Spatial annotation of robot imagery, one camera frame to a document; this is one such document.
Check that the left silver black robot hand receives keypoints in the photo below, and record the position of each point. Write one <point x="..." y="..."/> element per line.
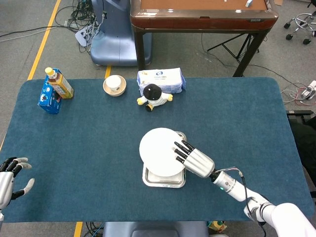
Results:
<point x="6" y="182"/>

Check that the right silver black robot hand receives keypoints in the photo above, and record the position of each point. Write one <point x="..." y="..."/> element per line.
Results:
<point x="200" y="164"/>

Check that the white round plate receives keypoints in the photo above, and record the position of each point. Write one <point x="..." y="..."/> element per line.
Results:
<point x="155" y="153"/>

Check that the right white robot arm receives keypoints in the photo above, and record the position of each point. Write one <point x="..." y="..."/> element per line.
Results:
<point x="232" y="187"/>

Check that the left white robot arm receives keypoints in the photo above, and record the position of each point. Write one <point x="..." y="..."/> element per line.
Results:
<point x="1" y="218"/>

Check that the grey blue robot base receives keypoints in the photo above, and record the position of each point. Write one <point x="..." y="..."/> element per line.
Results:
<point x="153" y="229"/>

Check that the square metal tray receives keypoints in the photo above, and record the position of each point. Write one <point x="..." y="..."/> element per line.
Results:
<point x="150" y="184"/>

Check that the yellow green toy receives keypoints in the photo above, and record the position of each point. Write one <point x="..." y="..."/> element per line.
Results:
<point x="217" y="225"/>

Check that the black headed plush doll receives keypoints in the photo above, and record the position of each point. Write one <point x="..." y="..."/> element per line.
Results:
<point x="153" y="92"/>

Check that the blue Oreo cookie box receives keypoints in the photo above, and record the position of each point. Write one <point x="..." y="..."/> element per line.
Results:
<point x="48" y="102"/>

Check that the blue white tissue pack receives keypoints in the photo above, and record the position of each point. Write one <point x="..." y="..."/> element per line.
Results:
<point x="165" y="76"/>

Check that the blue felt table cloth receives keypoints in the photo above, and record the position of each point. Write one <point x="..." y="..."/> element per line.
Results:
<point x="98" y="148"/>

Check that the beige bowl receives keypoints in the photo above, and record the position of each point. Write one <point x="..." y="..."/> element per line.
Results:
<point x="121" y="91"/>

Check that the yellow capped tea bottle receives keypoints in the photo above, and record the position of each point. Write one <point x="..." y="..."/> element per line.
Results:
<point x="61" y="85"/>

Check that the white paper cup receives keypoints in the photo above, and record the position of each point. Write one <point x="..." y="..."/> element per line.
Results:
<point x="113" y="82"/>

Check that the black folding stand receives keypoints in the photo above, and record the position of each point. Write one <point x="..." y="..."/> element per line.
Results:
<point x="223" y="44"/>

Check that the white power strip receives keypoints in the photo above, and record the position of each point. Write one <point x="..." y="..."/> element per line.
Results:
<point x="81" y="37"/>
<point x="311" y="86"/>

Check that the brown mahjong table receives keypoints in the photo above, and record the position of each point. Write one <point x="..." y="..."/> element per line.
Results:
<point x="197" y="23"/>

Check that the blue grey machine base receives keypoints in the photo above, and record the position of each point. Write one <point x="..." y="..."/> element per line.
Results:
<point x="116" y="47"/>

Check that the chrome office chair base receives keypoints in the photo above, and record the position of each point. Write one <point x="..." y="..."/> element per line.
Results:
<point x="306" y="41"/>

